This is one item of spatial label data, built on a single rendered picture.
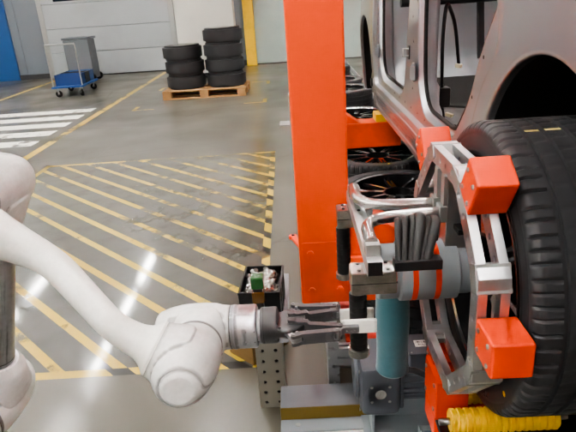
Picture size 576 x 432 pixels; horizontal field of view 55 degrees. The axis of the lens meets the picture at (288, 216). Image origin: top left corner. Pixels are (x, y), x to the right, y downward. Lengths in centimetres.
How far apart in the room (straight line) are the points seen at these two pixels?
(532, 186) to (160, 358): 72
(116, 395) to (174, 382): 151
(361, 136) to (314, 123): 203
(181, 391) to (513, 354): 56
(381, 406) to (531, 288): 88
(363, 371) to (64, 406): 127
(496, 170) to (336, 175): 70
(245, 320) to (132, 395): 136
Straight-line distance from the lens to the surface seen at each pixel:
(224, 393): 234
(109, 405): 242
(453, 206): 125
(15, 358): 165
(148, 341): 101
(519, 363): 105
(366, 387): 176
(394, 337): 149
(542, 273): 105
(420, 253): 107
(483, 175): 103
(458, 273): 127
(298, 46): 158
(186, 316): 112
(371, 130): 363
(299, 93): 159
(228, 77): 953
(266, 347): 208
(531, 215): 106
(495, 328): 106
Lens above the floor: 145
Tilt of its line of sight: 21 degrees down
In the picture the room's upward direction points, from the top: 4 degrees counter-clockwise
